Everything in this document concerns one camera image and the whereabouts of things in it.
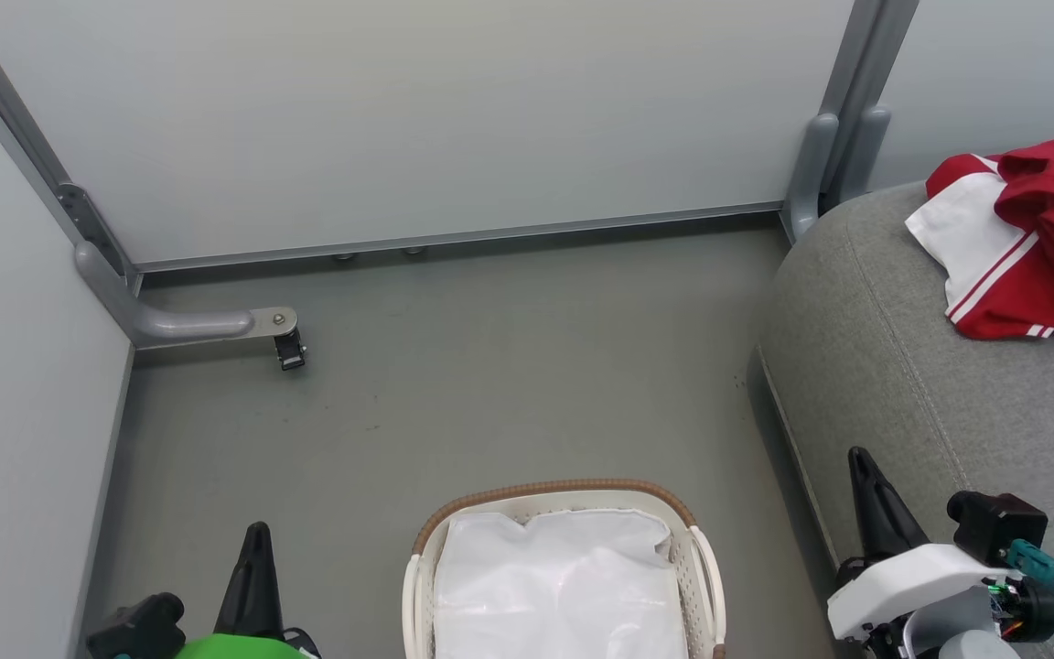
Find black caster wheel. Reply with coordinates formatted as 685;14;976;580
273;329;307;372

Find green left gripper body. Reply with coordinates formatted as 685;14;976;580
174;632;322;659

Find grey metal partition foot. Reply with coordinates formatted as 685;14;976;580
781;104;894;244
74;242;299;350

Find red and white garment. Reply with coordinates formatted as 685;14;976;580
905;124;1054;341

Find grey fabric sofa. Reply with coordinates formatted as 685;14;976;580
755;179;1054;659

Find grey partition frame post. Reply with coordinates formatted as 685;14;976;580
0;0;142;294
818;0;921;198

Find grey partition bottom rail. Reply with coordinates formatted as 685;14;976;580
135;201;786;274

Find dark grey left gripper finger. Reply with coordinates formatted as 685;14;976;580
213;522;286;640

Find beige plastic laundry basket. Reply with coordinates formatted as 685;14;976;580
402;478;729;659

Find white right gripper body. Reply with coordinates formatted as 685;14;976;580
826;542;1024;659

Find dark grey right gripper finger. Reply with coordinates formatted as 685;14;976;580
846;446;931;565

